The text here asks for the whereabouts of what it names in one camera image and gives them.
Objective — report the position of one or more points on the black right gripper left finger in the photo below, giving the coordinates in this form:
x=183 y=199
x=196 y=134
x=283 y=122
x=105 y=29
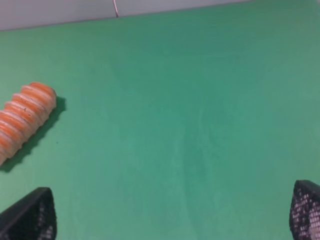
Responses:
x=33 y=217

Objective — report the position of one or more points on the orange striped caterpillar toy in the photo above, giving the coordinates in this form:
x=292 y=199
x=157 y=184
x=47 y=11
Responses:
x=23 y=115

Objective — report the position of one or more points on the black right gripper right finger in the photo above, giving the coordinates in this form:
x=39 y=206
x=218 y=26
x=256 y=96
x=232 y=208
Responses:
x=304 y=215

